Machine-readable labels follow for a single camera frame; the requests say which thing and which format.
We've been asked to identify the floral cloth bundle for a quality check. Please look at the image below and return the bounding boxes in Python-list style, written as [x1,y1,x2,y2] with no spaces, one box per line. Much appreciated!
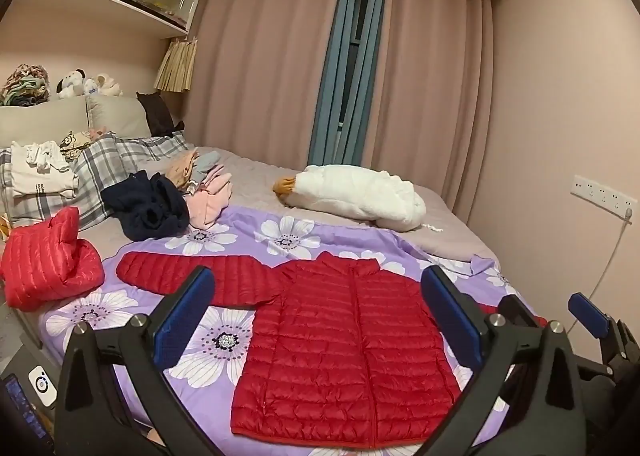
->
[0,64,51,106]

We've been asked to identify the pink folded clothes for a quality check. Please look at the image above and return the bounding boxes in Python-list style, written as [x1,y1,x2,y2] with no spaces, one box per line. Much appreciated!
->
[187,163,233,231]

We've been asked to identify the white power cable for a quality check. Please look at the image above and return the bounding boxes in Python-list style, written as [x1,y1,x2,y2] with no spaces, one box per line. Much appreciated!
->
[582,208,635,301]

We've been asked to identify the grey plaid pillow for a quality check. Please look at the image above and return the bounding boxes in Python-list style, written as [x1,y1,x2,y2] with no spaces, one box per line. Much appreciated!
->
[0,131,193,237]

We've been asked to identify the cream cartoon print pillow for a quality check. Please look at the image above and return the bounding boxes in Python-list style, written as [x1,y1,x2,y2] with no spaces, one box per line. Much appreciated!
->
[60,131,93,161]

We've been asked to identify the white device with camera icon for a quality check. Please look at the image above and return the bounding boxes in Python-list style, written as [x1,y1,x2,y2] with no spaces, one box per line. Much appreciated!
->
[27,365,58,407]

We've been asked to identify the striped pleated hanging cloth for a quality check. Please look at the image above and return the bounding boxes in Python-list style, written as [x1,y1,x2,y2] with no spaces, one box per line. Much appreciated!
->
[154,37,198,92]

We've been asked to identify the grey garment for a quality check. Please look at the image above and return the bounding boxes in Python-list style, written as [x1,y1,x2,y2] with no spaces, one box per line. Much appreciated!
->
[187,150,226,187]

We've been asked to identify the window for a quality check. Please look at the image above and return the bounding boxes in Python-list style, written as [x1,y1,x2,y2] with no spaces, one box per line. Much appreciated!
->
[340,0,373,137]

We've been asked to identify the white folded shirt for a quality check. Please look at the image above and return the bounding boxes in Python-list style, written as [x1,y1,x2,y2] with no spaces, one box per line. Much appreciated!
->
[10,146,80,199]

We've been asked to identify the cream plush toy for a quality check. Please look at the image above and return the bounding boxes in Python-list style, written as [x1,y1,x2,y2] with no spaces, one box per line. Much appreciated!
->
[95,74,123,96]

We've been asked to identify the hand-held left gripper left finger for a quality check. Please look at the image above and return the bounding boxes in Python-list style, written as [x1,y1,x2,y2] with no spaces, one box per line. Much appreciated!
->
[54,265,218,456]

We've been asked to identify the white small garment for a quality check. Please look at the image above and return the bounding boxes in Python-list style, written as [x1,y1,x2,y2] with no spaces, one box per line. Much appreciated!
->
[25,141,71,174]

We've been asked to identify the white wall socket strip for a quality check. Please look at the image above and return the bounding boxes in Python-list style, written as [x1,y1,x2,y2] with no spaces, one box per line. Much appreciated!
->
[571,175,636,219]

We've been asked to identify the blue curtain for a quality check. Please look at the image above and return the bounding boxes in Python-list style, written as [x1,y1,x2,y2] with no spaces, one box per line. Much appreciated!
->
[307,0,391,167]

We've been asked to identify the dark screen device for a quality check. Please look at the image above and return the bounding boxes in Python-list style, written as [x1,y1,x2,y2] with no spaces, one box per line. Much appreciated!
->
[2,373,53,456]

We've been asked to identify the white goose plush toy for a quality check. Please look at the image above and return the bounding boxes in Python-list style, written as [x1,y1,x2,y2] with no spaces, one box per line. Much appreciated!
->
[272,165,427,231]

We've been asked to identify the red puffer jacket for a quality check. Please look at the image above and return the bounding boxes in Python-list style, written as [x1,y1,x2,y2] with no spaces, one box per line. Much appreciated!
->
[116,251,548,452]
[0,206,106,311]

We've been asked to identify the beige headboard cushion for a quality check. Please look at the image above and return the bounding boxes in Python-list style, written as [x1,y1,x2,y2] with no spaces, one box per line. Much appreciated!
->
[87,94,151,139]
[0,98,91,147]

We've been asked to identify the black and white plush dog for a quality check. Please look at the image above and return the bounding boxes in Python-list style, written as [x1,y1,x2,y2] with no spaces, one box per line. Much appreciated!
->
[56,68,88,99]

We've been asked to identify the folded red puffer jacket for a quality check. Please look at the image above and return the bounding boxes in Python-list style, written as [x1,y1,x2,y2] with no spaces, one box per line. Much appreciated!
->
[0,206,106,311]

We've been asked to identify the white wall shelf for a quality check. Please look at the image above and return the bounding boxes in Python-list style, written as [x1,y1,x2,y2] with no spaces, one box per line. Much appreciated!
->
[22,0,191,34]

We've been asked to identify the brown cat pillow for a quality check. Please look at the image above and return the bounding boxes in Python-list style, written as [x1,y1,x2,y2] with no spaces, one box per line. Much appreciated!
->
[136,92,185,137]

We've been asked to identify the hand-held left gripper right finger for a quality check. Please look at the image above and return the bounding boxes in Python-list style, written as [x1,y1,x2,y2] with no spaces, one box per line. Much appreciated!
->
[420,265,588,456]

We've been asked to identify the navy blue garment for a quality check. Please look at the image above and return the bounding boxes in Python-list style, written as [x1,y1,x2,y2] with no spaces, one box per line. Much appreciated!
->
[101,171,191,241]

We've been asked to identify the purple floral bed sheet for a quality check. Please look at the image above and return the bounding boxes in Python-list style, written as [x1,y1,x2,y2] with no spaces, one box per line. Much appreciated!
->
[44,206,551,456]

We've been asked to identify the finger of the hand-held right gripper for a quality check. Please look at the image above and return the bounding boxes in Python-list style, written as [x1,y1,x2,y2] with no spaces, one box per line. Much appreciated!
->
[499,295,548,331]
[567,292,621,352]

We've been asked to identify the pink curtain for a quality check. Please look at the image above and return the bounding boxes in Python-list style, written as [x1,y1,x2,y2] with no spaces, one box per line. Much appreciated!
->
[362,0,496,217]
[182,0,348,167]

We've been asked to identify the peach garment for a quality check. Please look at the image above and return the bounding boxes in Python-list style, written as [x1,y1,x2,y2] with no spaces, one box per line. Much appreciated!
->
[167,151,201,189]

